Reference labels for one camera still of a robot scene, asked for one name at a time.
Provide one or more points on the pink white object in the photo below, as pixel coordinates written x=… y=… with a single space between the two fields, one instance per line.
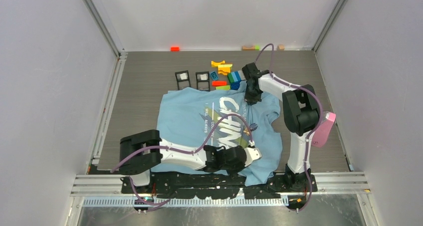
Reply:
x=321 y=135

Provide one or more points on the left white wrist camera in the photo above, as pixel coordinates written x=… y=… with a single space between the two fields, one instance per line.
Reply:
x=252 y=154

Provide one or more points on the tan arch wooden block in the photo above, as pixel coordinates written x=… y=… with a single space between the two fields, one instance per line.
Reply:
x=248 y=47

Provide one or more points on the light blue printed t-shirt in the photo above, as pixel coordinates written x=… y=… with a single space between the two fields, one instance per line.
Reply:
x=187 y=116

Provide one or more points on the right black brooch box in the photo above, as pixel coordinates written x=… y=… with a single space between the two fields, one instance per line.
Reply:
x=203 y=81

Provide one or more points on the blue round brooch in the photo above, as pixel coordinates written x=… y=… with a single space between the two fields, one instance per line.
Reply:
x=253 y=126

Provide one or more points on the red flat block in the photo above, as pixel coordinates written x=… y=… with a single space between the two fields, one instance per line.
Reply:
x=219 y=83

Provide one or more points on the lime green long block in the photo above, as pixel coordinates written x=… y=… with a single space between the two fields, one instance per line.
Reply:
x=226 y=87

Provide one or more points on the pink leaf brooch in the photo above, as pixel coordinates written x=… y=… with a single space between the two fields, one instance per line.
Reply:
x=246 y=131

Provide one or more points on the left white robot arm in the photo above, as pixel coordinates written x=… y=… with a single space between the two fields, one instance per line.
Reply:
x=139 y=153

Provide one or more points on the multicolour brick stack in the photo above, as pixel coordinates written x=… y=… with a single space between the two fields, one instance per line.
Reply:
x=235 y=78

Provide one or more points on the blue figure-eight block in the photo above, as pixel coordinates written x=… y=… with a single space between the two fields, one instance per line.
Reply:
x=214 y=76

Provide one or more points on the black brooch box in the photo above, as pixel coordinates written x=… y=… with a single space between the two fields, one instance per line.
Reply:
x=203 y=81
x=183 y=79

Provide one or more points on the red block by wall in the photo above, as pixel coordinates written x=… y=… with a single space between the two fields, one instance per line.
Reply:
x=174 y=48

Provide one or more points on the yellow arch block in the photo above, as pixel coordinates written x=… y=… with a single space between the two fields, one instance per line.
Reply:
x=217 y=64

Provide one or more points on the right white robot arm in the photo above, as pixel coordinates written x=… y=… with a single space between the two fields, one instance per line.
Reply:
x=302 y=113

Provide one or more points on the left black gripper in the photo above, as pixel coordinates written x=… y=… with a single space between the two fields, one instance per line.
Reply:
x=241 y=166

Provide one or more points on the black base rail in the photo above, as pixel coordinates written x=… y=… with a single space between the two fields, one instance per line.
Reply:
x=171 y=186

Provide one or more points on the left black brooch box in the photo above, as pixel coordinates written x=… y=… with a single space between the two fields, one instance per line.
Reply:
x=183 y=79

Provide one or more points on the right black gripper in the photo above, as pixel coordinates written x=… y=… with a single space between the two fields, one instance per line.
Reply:
x=252 y=100

